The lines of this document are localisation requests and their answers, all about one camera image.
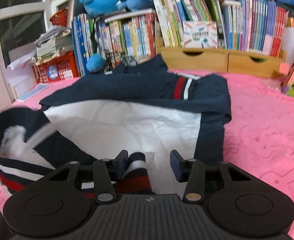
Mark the red plastic crate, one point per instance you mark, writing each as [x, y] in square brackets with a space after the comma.
[56, 68]

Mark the row of tall blue books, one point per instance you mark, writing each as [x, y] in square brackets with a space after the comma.
[81, 45]

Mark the stack of papers and books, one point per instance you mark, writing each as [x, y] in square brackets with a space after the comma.
[54, 43]

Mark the row of pink blue books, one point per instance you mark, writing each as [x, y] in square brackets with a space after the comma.
[254, 27]

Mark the white shelf board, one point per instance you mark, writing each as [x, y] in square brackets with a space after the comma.
[127, 15]

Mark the navy white jacket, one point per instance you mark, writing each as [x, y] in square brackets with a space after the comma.
[124, 125]

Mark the row of green yellow books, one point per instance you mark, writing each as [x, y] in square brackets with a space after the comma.
[172, 17]

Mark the wooden drawer unit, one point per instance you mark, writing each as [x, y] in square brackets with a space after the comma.
[222, 62]

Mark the blue booklet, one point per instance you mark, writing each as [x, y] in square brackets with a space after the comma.
[35, 92]

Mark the row of picture books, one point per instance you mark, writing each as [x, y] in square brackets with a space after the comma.
[127, 40]

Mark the white printed box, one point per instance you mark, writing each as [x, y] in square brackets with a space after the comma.
[200, 35]

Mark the blue whale plush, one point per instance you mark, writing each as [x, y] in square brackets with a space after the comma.
[101, 3]

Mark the wooden drawer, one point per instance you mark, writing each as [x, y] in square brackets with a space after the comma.
[254, 67]
[194, 62]

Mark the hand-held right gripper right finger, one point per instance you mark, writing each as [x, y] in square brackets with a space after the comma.
[177, 167]

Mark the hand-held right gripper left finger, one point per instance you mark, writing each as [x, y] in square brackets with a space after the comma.
[124, 164]

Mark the black miniature bicycle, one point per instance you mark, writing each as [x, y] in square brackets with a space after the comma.
[127, 60]

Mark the blue round plush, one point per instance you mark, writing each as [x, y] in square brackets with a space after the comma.
[95, 63]

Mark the red plastic basket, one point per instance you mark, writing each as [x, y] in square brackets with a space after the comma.
[59, 18]

